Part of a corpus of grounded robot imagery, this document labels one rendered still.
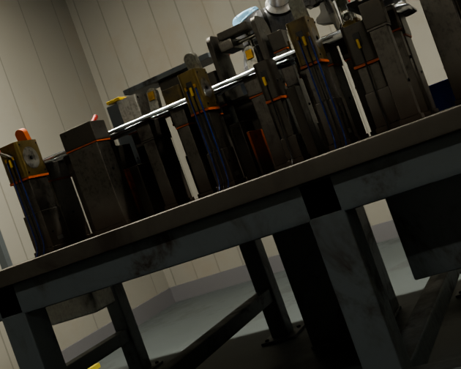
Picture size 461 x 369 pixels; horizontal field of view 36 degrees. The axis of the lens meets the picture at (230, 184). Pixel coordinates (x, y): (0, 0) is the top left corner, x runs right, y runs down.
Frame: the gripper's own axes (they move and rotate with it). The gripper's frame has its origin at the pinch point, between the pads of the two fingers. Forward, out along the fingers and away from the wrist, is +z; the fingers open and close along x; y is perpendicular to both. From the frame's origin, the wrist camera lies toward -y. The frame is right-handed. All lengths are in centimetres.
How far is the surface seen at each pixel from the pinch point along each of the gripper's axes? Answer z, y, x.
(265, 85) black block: 9.5, 20.1, 21.3
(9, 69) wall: -92, 245, -180
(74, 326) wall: 78, 248, -154
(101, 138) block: 4, 76, 18
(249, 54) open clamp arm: -5.6, 32.2, -12.5
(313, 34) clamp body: 2.9, 2.7, 23.3
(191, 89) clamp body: 2.7, 40.2, 22.7
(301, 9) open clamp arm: -5.5, 4.4, 17.9
